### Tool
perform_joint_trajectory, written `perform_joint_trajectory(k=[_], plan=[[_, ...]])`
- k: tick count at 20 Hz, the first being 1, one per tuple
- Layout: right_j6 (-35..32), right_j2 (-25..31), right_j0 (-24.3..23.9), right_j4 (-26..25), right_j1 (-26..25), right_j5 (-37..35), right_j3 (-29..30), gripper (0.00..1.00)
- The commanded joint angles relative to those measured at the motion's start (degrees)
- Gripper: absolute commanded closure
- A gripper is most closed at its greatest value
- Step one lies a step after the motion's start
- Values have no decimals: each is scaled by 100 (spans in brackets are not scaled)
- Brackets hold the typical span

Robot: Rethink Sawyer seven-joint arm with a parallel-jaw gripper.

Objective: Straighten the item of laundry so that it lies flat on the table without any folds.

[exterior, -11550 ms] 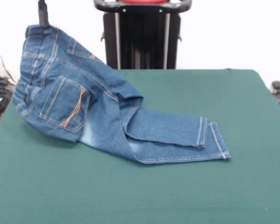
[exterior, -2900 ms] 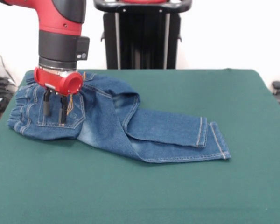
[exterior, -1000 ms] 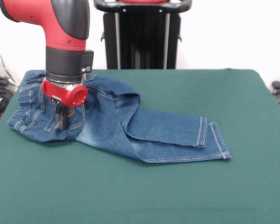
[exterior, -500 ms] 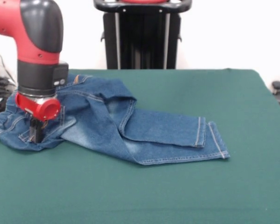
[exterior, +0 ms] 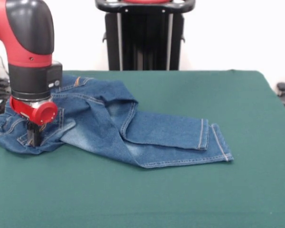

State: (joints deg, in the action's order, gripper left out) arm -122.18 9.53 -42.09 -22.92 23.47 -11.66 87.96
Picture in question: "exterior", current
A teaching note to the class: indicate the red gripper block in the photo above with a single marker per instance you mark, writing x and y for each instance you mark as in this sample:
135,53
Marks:
35,111

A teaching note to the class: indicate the blue denim jeans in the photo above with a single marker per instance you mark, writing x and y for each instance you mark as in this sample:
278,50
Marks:
145,133

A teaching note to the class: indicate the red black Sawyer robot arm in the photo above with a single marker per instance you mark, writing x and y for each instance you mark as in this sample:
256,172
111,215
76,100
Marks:
28,47

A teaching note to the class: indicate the dark green table cloth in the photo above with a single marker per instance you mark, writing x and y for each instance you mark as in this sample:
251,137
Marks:
156,202

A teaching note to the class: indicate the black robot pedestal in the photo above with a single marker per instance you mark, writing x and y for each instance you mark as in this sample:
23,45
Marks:
145,40

